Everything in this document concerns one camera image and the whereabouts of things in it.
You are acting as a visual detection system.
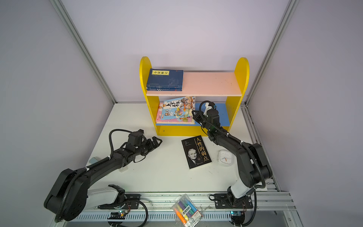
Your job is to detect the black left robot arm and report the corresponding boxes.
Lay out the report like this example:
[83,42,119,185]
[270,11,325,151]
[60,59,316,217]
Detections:
[44,129,163,223]

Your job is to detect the dark blue bottom book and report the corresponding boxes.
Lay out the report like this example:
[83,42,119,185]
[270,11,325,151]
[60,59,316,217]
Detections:
[147,69,184,88]

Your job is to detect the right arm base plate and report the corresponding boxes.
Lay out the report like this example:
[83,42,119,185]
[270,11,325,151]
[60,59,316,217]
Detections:
[209,194,253,210]

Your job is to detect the dark blue book yellow label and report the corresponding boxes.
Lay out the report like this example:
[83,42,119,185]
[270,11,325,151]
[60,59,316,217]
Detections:
[147,88,182,92]

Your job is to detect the pink children's book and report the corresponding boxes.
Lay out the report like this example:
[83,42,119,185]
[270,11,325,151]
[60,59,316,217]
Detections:
[156,102,195,125]

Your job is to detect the light blue thin book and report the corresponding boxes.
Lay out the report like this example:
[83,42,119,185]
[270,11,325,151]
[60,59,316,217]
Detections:
[161,96,196,120]

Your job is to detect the black book gold lettering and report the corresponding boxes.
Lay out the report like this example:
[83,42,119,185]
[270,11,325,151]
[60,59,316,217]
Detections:
[181,136,212,169]

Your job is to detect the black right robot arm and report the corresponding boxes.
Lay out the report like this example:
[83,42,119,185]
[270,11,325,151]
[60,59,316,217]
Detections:
[192,100,273,199]

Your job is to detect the small clear plastic box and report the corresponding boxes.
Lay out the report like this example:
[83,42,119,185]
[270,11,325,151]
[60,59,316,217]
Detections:
[119,166,128,173]

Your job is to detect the yellow shelf pink blue boards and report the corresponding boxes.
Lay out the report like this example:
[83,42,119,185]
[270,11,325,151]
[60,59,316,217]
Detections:
[139,56,250,137]

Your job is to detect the pack of coloured markers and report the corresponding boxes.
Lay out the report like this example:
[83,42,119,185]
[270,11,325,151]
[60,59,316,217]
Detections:
[172,194,202,227]

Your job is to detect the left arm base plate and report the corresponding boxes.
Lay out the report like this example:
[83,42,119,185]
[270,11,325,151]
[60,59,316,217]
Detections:
[97,184,141,210]

